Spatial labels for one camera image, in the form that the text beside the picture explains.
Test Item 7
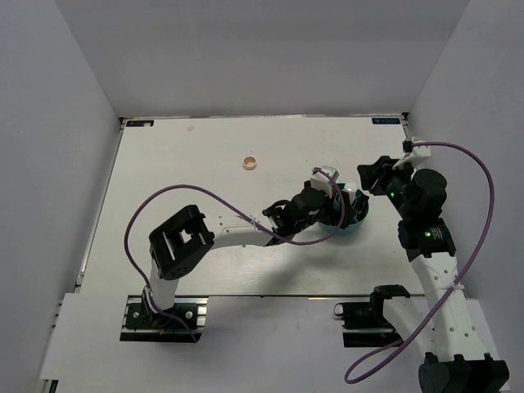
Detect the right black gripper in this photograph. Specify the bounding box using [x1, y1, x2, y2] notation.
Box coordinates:
[357, 156, 415, 219]

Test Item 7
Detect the white lotion bottle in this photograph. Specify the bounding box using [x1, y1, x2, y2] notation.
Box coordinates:
[344, 182, 358, 197]

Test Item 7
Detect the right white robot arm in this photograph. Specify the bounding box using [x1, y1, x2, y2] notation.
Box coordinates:
[357, 156, 509, 392]

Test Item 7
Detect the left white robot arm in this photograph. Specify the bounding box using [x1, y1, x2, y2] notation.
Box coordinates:
[142, 180, 357, 327]

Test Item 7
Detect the teal round organizer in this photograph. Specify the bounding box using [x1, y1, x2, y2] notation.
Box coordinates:
[318, 183, 369, 236]

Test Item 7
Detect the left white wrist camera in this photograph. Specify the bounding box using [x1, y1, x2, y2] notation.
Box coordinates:
[309, 165, 339, 197]

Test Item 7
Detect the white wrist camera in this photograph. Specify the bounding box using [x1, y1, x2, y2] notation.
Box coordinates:
[403, 137, 431, 169]
[309, 165, 339, 197]

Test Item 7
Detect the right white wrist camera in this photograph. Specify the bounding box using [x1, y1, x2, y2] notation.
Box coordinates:
[403, 137, 431, 169]

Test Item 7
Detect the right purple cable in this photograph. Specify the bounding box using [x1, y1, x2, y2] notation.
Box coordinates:
[343, 141, 495, 384]

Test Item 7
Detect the purple cable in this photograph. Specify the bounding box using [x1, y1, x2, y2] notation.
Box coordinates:
[124, 170, 344, 343]
[343, 141, 495, 384]

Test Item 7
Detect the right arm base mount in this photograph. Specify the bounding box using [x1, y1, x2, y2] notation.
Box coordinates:
[333, 284, 422, 349]

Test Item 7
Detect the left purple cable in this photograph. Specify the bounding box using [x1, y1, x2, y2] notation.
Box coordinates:
[124, 170, 344, 343]

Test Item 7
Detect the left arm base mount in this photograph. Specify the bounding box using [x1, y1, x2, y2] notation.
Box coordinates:
[120, 296, 208, 344]

